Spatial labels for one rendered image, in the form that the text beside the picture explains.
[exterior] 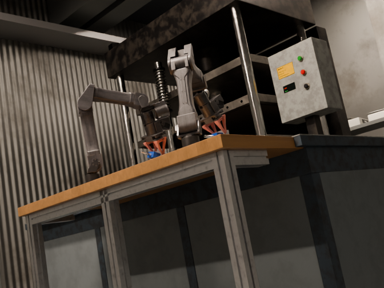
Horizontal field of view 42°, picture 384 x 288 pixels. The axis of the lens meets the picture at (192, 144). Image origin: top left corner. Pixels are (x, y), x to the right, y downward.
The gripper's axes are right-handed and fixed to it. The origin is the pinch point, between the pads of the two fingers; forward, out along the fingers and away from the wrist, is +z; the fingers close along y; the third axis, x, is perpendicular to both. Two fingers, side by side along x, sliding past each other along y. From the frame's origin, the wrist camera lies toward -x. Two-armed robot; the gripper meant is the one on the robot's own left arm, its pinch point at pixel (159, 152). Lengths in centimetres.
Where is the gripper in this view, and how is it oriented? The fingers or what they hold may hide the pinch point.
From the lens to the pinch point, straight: 229.5
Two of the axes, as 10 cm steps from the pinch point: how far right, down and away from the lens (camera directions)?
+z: 2.9, 9.4, 1.6
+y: -6.9, 0.9, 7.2
